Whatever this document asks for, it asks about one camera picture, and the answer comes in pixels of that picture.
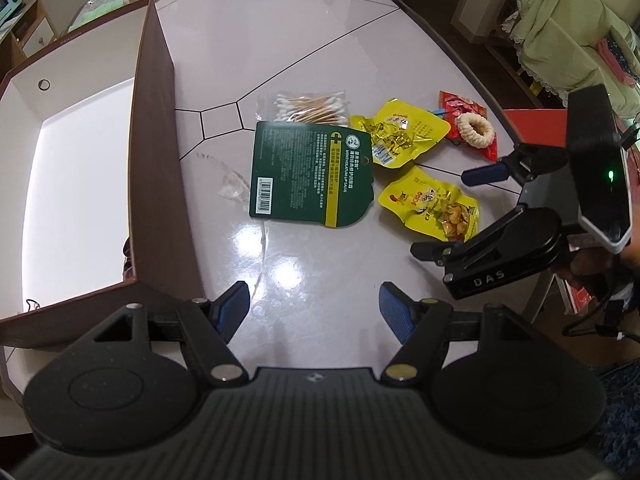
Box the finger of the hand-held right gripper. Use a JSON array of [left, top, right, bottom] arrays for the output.
[[410, 239, 477, 267], [460, 152, 527, 187]]

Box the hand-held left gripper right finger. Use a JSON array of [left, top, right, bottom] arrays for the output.
[[378, 281, 547, 386]]

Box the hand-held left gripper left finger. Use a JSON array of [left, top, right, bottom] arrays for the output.
[[93, 281, 250, 386]]

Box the yellow snack packet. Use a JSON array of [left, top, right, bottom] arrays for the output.
[[378, 165, 481, 246], [348, 99, 451, 170]]

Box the red ring snack packet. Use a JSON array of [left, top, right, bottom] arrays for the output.
[[438, 90, 501, 163]]

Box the green lip balm card pack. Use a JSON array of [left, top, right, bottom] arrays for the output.
[[249, 120, 375, 230]]

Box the bag of cotton swabs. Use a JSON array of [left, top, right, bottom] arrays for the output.
[[256, 90, 351, 126]]

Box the brown box with white inside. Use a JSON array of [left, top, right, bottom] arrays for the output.
[[0, 0, 207, 411]]

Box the red stool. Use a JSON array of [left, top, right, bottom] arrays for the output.
[[502, 107, 572, 162]]

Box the red book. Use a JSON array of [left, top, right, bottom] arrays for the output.
[[556, 274, 603, 317]]

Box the clear plastic scrap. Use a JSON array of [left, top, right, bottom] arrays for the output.
[[218, 169, 249, 204]]

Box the sofa with green cover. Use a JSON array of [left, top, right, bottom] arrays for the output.
[[509, 0, 640, 117]]

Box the wooden side table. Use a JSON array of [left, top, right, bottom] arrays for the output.
[[451, 0, 547, 109]]

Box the pink cloth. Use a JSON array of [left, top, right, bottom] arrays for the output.
[[596, 37, 640, 87]]

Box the blue rug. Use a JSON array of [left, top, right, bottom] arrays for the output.
[[593, 363, 640, 480]]

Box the wooden cabinet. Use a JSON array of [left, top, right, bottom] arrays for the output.
[[0, 0, 59, 79]]

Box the black cable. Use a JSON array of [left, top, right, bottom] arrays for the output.
[[561, 280, 640, 343]]

